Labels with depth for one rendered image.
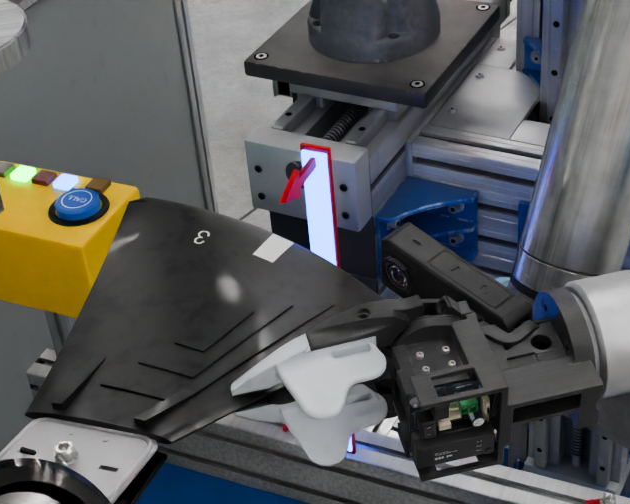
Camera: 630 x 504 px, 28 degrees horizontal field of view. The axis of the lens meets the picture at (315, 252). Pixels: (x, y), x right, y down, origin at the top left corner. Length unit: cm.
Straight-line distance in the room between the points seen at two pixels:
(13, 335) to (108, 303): 108
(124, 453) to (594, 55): 40
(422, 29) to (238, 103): 207
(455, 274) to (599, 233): 12
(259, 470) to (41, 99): 82
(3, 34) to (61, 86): 135
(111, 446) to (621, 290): 32
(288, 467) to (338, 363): 47
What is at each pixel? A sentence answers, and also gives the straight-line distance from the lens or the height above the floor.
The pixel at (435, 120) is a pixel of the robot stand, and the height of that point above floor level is 95.
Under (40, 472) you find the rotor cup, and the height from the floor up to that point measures 125.
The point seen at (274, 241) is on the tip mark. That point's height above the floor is 117.
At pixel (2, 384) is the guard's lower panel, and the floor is 47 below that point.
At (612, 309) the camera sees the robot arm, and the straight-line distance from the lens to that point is 77.
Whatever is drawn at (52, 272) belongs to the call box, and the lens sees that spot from 115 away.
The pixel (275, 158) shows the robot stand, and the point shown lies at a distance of 135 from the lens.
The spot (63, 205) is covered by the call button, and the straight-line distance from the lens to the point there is 114.
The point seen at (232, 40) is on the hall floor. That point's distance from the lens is 378.
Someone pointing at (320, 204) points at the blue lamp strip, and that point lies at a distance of 99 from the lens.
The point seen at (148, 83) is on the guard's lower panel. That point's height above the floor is 70.
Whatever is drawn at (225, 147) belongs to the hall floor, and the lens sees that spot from 326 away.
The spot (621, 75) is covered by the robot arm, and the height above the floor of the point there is 129.
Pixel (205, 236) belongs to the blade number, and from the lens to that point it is 90.
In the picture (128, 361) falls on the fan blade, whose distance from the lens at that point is 79.
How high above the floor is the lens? 170
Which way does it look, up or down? 37 degrees down
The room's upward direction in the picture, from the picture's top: 6 degrees counter-clockwise
